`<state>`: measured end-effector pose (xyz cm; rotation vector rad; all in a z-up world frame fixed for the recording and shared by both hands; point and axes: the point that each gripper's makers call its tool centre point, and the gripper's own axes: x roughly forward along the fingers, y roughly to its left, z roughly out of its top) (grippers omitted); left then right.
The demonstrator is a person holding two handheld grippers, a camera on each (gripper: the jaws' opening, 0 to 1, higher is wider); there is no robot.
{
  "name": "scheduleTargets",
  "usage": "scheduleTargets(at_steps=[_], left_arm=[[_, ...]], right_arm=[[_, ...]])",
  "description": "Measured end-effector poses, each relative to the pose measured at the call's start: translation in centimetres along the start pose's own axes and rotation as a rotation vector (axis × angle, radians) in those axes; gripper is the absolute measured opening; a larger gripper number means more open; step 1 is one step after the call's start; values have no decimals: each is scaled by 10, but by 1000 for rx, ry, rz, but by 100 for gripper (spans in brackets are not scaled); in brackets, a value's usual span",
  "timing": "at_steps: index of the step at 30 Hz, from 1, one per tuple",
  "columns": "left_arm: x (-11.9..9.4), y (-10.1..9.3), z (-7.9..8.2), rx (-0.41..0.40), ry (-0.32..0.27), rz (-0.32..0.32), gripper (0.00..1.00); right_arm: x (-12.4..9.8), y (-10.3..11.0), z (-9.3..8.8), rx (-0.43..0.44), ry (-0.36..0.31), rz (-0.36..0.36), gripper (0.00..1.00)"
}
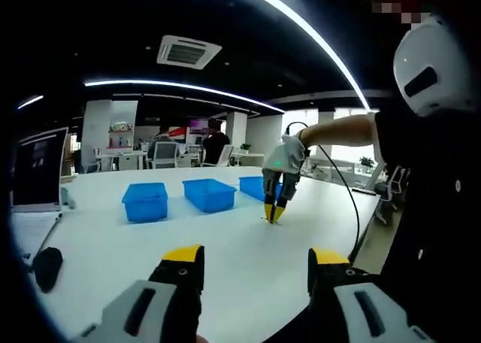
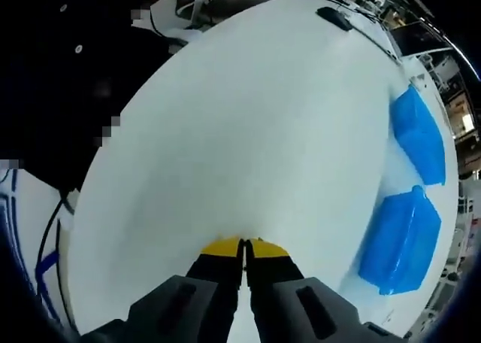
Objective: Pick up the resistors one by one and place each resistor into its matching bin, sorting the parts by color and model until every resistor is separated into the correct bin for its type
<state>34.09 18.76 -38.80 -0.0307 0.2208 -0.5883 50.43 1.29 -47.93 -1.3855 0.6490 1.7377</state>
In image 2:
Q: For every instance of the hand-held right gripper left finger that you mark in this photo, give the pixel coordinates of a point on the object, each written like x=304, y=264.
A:
x=180, y=309

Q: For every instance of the blue plastic bin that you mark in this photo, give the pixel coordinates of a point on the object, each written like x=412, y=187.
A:
x=421, y=140
x=402, y=245

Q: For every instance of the person's black shirt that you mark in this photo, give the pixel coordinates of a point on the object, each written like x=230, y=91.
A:
x=56, y=76

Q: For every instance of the black computer mouse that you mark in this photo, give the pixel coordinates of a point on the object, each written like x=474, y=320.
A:
x=334, y=17

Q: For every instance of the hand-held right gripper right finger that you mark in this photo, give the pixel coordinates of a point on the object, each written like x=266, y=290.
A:
x=300, y=309

